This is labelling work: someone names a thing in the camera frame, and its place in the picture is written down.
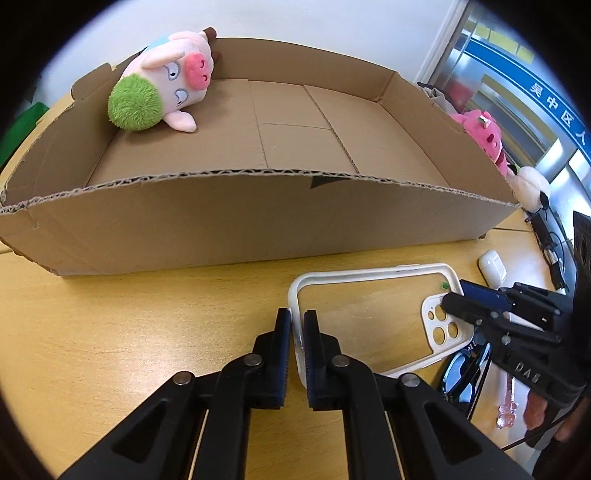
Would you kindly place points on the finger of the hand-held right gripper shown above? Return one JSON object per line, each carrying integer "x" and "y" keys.
{"x": 461, "y": 308}
{"x": 485, "y": 293}

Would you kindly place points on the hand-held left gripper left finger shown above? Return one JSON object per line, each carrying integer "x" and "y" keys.
{"x": 282, "y": 355}

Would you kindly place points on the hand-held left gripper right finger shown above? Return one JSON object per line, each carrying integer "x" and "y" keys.
{"x": 313, "y": 360}

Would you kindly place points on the white earbuds case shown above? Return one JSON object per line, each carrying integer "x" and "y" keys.
{"x": 491, "y": 267}

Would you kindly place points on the white phone case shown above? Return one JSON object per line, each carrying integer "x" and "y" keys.
{"x": 294, "y": 304}

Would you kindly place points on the pink pen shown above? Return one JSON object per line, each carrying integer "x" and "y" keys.
{"x": 508, "y": 408}

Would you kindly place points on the black sunglasses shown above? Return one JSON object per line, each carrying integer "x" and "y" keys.
{"x": 455, "y": 374}

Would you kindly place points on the brown cardboard box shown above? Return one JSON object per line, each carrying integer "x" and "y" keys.
{"x": 231, "y": 221}

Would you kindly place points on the person's right hand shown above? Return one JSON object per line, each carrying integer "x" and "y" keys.
{"x": 537, "y": 410}

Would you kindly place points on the white plush toy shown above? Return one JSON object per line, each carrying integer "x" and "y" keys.
{"x": 528, "y": 184}

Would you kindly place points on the pink strawberry plush toy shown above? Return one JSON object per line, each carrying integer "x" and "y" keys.
{"x": 480, "y": 131}

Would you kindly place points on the beige bag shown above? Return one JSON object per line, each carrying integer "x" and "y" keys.
{"x": 436, "y": 94}

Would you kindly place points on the glass door with blue sign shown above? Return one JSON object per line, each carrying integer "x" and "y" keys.
{"x": 508, "y": 60}

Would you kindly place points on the pink pig plush toy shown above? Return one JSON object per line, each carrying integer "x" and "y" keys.
{"x": 152, "y": 78}

